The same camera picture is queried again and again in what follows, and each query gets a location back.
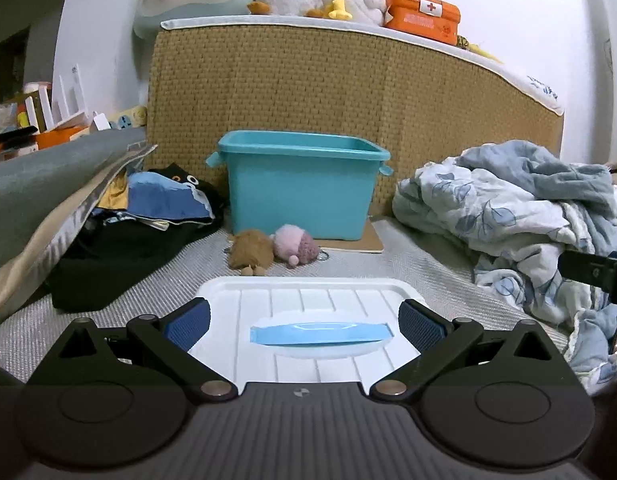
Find brown cardboard sheet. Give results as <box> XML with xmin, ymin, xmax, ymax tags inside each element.
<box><xmin>313</xmin><ymin>216</ymin><xmax>385</xmax><ymax>254</ymax></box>

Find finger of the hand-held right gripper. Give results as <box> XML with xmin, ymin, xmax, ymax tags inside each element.
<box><xmin>558</xmin><ymin>249</ymin><xmax>617</xmax><ymax>306</ymax></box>

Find black cloth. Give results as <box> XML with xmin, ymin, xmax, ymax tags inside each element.
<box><xmin>49</xmin><ymin>207</ymin><xmax>230</xmax><ymax>312</ymax></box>

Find pink plush toy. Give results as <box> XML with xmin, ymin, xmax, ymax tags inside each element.
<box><xmin>271</xmin><ymin>224</ymin><xmax>330</xmax><ymax>267</ymax></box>

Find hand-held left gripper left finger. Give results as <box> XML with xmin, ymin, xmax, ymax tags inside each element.
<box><xmin>33</xmin><ymin>297</ymin><xmax>239</xmax><ymax>403</ymax></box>

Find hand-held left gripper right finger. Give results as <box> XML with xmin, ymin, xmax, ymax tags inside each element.
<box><xmin>371</xmin><ymin>299</ymin><xmax>577</xmax><ymax>403</ymax></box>

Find blue floral blanket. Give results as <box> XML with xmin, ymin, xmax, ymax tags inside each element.
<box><xmin>392</xmin><ymin>140</ymin><xmax>617</xmax><ymax>397</ymax></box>

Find white lid with blue handle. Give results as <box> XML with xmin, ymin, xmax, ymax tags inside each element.
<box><xmin>186</xmin><ymin>276</ymin><xmax>430</xmax><ymax>397</ymax></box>

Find white duck plush toy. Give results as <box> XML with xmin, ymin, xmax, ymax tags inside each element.
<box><xmin>306</xmin><ymin>0</ymin><xmax>390</xmax><ymax>27</ymax></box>

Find blue cloth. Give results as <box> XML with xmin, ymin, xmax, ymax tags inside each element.
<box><xmin>96</xmin><ymin>171</ymin><xmax>214</xmax><ymax>225</ymax></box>

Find brown plush toy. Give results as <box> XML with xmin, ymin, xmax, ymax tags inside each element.
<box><xmin>226</xmin><ymin>229</ymin><xmax>276</xmax><ymax>277</ymax></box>

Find white router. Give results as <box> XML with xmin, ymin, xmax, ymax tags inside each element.
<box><xmin>24</xmin><ymin>64</ymin><xmax>90</xmax><ymax>133</ymax></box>

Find black garment with orange print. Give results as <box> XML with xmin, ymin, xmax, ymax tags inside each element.
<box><xmin>147</xmin><ymin>162</ymin><xmax>225</xmax><ymax>213</ymax></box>

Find grey cushion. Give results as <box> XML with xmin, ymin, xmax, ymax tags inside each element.
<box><xmin>0</xmin><ymin>127</ymin><xmax>159</xmax><ymax>332</ymax></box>

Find yellow cloth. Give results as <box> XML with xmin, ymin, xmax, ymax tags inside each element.
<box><xmin>96</xmin><ymin>179</ymin><xmax>133</xmax><ymax>211</ymax></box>

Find orange first aid box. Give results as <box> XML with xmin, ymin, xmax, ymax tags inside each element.
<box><xmin>382</xmin><ymin>0</ymin><xmax>462</xmax><ymax>46</ymax></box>

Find teal plastic container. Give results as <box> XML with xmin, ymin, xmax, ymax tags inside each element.
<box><xmin>206</xmin><ymin>130</ymin><xmax>392</xmax><ymax>242</ymax></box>

